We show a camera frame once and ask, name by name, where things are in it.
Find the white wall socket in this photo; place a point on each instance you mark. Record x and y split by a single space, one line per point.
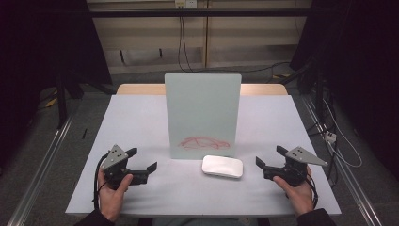
185 3

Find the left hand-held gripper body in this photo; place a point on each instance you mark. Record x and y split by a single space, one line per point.
114 157

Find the person's right hand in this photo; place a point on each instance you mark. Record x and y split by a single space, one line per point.
301 197

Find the white table cover sheet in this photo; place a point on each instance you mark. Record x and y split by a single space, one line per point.
141 125

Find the person's left hand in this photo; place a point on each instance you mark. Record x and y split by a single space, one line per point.
111 201

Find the black metal stand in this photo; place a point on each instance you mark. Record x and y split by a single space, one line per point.
62 100
319 91

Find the small black floor item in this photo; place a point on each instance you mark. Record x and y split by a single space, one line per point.
84 133

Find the aluminium floor rail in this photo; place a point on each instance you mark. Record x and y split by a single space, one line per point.
40 175
351 182

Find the pale green glass writing board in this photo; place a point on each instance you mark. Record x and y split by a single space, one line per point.
202 109

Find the white board eraser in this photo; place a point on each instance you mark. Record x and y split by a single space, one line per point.
222 166

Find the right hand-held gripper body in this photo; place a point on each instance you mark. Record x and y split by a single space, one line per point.
302 155

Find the black horizontal bar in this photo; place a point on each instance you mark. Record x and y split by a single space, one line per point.
200 12

